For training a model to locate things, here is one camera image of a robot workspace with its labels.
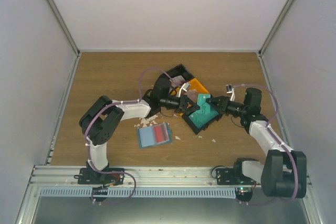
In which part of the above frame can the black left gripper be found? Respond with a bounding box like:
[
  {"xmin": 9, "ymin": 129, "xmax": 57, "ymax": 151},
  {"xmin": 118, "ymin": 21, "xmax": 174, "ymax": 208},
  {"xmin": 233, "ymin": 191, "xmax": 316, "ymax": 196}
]
[{"xmin": 160, "ymin": 94, "xmax": 200, "ymax": 114}]

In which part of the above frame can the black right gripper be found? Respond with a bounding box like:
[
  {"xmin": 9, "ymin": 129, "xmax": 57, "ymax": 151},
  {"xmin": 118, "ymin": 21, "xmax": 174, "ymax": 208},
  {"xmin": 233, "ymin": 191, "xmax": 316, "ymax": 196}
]
[{"xmin": 206, "ymin": 96, "xmax": 247, "ymax": 118}]

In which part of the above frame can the green credit card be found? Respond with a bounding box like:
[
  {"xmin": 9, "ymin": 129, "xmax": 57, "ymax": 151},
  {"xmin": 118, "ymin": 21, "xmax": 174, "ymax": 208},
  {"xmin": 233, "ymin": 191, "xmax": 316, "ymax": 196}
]
[{"xmin": 195, "ymin": 93, "xmax": 211, "ymax": 115}]

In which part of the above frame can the blue leather card holder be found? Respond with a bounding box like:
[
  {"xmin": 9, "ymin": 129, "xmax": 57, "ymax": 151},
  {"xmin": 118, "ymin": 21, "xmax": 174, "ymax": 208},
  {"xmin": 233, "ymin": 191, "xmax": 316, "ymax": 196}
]
[{"xmin": 137, "ymin": 123, "xmax": 173, "ymax": 148}]

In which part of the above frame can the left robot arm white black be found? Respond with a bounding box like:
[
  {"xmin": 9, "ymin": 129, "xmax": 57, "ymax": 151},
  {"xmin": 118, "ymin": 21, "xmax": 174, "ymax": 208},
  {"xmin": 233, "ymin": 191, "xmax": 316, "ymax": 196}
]
[{"xmin": 79, "ymin": 76, "xmax": 199, "ymax": 184}]

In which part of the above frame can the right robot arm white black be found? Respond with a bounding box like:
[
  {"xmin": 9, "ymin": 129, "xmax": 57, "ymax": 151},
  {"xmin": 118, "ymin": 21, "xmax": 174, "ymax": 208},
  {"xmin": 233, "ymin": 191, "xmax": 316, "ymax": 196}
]
[{"xmin": 206, "ymin": 84, "xmax": 307, "ymax": 200}]

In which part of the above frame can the white card stack orange bin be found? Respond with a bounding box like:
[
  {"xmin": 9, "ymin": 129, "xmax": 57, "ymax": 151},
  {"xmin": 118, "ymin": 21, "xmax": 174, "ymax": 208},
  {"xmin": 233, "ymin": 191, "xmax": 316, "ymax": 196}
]
[{"xmin": 185, "ymin": 89, "xmax": 199, "ymax": 103}]

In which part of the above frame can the black bin with green cards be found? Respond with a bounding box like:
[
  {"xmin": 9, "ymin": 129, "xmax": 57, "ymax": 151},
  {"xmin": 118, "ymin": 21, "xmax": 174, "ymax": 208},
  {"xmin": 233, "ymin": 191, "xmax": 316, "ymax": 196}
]
[{"xmin": 182, "ymin": 102, "xmax": 222, "ymax": 135}]

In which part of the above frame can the red dot card stack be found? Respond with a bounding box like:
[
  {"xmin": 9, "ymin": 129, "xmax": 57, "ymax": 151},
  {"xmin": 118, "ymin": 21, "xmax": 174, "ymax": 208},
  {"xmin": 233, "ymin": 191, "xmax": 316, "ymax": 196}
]
[{"xmin": 170, "ymin": 76, "xmax": 186, "ymax": 87}]

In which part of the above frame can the black bin with red cards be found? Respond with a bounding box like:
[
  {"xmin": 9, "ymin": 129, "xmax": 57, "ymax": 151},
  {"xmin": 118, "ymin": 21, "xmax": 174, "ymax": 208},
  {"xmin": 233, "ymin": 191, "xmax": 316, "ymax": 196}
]
[{"xmin": 154, "ymin": 64, "xmax": 194, "ymax": 88}]

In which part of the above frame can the orange plastic bin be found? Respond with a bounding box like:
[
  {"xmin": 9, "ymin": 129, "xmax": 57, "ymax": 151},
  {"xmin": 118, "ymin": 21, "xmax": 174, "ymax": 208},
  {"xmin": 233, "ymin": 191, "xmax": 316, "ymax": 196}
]
[{"xmin": 170, "ymin": 78, "xmax": 210, "ymax": 96}]

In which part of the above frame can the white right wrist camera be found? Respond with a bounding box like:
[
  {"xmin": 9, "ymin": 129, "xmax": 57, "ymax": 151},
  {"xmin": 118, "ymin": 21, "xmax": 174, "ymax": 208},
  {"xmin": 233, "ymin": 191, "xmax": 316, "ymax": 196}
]
[{"xmin": 226, "ymin": 84, "xmax": 235, "ymax": 101}]

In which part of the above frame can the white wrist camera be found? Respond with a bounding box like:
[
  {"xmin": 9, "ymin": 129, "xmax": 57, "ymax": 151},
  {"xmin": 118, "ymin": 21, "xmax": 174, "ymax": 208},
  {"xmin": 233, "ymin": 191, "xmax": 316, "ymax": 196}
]
[
  {"xmin": 176, "ymin": 82, "xmax": 191, "ymax": 98},
  {"xmin": 226, "ymin": 84, "xmax": 235, "ymax": 101}
]

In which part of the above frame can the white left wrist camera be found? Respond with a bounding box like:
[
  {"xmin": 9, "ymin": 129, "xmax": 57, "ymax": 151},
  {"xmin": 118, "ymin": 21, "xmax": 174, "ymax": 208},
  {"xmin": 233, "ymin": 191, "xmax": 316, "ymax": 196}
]
[{"xmin": 176, "ymin": 82, "xmax": 191, "ymax": 98}]

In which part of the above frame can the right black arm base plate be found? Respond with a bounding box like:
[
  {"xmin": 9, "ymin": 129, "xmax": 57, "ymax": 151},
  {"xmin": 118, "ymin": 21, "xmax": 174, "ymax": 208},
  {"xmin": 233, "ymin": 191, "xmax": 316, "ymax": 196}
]
[{"xmin": 210, "ymin": 166, "xmax": 259, "ymax": 186}]

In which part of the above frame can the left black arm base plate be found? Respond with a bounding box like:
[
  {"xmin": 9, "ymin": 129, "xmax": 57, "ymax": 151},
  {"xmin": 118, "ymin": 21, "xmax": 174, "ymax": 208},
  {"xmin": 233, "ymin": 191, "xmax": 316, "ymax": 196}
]
[{"xmin": 74, "ymin": 166, "xmax": 125, "ymax": 186}]

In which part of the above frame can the grey slotted cable duct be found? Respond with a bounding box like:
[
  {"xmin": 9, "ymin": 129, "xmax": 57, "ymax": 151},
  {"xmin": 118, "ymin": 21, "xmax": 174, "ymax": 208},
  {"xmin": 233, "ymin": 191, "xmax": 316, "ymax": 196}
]
[{"xmin": 40, "ymin": 186, "xmax": 236, "ymax": 199}]

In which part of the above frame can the aluminium front rail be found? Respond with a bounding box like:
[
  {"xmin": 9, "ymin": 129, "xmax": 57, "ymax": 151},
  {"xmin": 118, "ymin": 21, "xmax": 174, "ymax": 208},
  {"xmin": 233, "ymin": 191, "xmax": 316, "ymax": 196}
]
[{"xmin": 28, "ymin": 165, "xmax": 313, "ymax": 187}]

